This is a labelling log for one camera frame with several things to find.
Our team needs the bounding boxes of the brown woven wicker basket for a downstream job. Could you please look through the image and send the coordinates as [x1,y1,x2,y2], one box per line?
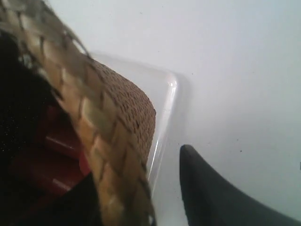
[0,0,157,226]

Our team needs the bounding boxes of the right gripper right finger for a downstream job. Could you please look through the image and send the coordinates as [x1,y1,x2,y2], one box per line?
[179,145,301,226]

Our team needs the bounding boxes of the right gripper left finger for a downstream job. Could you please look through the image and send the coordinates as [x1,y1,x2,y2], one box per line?
[21,173,103,226]

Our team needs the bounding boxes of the white plastic tray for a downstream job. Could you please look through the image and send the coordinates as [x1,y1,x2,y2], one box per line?
[90,53,196,198]

